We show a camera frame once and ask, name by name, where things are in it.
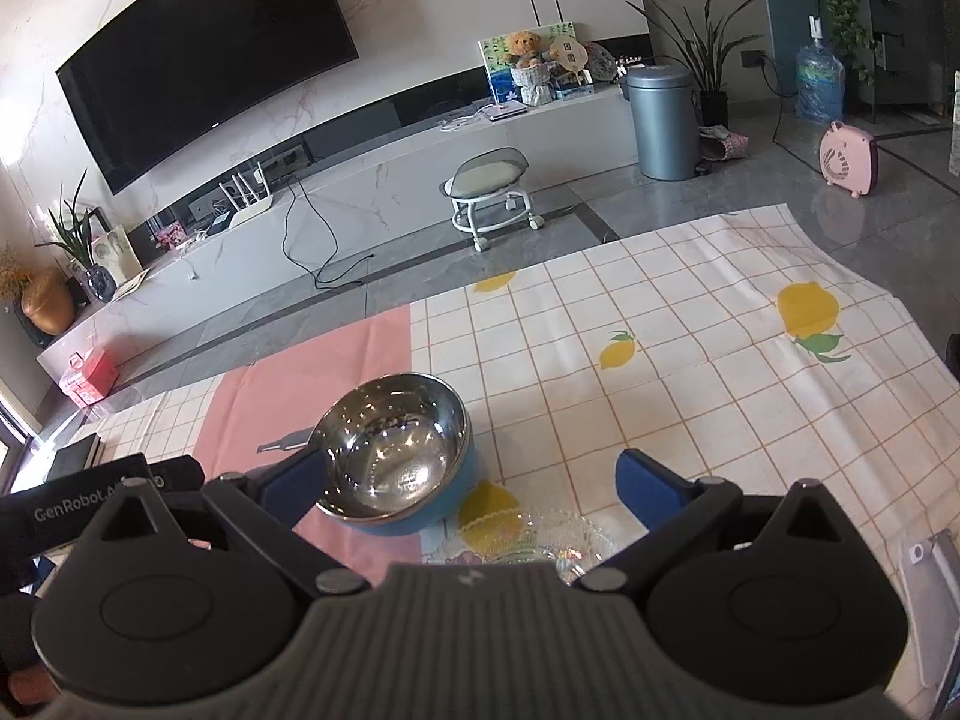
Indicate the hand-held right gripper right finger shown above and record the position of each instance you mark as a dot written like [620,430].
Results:
[645,487]

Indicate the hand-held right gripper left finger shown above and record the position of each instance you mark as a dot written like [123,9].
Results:
[300,484]

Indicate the beaded glass plate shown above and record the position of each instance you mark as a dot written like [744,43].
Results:
[570,540]

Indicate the steel bowl with blue outside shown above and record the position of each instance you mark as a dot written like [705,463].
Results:
[390,450]

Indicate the person's left hand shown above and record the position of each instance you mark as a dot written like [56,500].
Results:
[30,690]

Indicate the black flat board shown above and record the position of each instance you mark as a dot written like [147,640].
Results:
[71,457]

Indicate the pink gift box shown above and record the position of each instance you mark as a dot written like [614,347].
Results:
[90,379]

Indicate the golden round vase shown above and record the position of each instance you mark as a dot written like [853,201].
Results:
[46,304]

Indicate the dark blue glass vase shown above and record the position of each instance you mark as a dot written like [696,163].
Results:
[101,283]

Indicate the dried yellow flowers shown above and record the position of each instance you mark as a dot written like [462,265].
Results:
[9,270]

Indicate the green leafy plant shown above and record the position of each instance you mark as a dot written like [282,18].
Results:
[71,232]

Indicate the white router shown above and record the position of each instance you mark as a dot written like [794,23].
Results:
[251,214]

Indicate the pink floral packet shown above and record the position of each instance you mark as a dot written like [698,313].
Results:
[171,235]

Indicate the white marble television cabinet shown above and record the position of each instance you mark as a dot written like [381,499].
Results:
[390,172]

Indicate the grey stool on wheels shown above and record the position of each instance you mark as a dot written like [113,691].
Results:
[484,178]

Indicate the grey trash bin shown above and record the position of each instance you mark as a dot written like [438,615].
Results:
[660,127]

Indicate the pink fan heater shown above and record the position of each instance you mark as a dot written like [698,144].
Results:
[844,157]

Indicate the tall plant in black pot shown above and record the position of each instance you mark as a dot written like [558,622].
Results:
[714,106]

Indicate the pink flat book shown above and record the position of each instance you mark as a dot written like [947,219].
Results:
[502,111]

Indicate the blue white box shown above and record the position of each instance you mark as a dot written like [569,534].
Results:
[576,88]

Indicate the black flat television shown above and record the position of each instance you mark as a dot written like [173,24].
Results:
[202,67]

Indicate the decorative patterned plate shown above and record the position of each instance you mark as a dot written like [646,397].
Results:
[602,60]

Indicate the blue water bottle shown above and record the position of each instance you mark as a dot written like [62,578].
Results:
[819,86]

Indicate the green blue painting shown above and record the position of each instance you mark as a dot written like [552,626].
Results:
[495,75]

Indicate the round paper hand fan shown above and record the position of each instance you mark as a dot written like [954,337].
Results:
[571,54]

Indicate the brown teddy bear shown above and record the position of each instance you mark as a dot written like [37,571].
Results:
[523,45]

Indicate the dark storage cabinet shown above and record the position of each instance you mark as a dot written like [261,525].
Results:
[900,52]

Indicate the white picture frame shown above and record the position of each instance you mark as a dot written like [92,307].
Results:
[121,255]

